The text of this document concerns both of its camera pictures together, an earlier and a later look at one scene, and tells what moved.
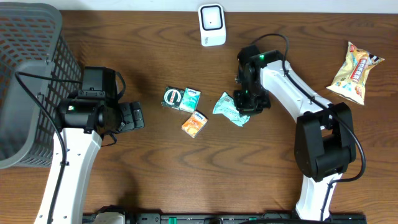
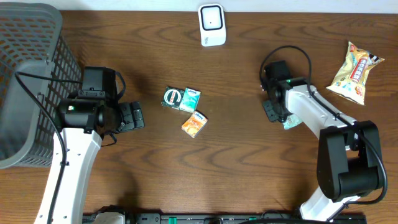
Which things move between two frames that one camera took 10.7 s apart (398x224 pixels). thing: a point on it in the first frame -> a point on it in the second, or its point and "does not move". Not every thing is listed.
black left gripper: x=136 y=115 does not move
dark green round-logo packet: x=172 y=97 does not move
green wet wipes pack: x=226 y=106 -> x=291 y=120
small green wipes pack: x=190 y=100 does not move
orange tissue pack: x=195 y=123 does not move
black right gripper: x=243 y=107 -> x=270 y=112
